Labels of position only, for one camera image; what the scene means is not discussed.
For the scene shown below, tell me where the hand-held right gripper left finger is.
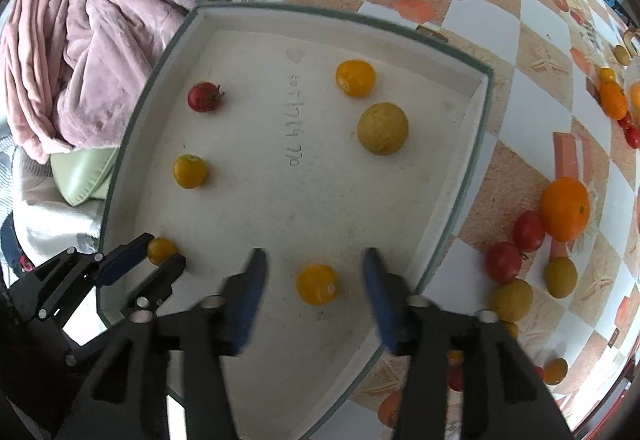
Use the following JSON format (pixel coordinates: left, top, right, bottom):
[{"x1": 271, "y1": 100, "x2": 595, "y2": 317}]
[{"x1": 60, "y1": 247, "x2": 269, "y2": 440}]

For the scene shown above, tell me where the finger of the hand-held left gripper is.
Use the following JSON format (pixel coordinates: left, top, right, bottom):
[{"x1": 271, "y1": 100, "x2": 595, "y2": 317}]
[
  {"x1": 62, "y1": 254, "x2": 187, "y2": 368},
  {"x1": 9, "y1": 232, "x2": 157, "y2": 327}
]

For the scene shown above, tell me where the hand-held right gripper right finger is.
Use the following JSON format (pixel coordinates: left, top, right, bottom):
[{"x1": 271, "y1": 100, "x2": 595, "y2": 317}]
[{"x1": 362, "y1": 247, "x2": 576, "y2": 440}]

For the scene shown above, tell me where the white shallow tray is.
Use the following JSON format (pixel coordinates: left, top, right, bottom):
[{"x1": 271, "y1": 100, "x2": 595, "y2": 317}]
[{"x1": 95, "y1": 4, "x2": 496, "y2": 440}]

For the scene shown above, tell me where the brownish yellow cherry tomato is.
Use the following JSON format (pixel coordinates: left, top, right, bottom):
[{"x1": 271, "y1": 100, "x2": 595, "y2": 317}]
[{"x1": 543, "y1": 358, "x2": 569, "y2": 386}]

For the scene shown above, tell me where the black and red bag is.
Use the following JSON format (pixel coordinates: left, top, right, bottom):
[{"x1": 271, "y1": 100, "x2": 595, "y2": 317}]
[{"x1": 0, "y1": 215, "x2": 31, "y2": 281}]

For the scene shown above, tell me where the grey knitted cloth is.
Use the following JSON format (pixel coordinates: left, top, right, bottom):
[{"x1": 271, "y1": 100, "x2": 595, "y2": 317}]
[{"x1": 0, "y1": 140, "x2": 31, "y2": 231}]

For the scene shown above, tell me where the orange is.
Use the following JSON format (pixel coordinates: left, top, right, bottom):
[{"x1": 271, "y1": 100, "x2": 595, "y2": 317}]
[{"x1": 540, "y1": 177, "x2": 591, "y2": 243}]

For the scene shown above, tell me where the pink fleece blanket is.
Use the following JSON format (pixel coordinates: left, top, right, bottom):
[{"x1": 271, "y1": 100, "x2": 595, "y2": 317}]
[{"x1": 0, "y1": 0, "x2": 208, "y2": 165}]

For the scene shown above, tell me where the checked printed tablecloth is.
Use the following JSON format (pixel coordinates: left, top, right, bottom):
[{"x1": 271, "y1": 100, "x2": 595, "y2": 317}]
[{"x1": 227, "y1": 0, "x2": 640, "y2": 440}]

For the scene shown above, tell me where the clear glass bowl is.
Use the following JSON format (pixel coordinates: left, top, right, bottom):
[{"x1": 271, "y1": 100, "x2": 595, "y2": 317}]
[{"x1": 621, "y1": 26, "x2": 640, "y2": 118}]

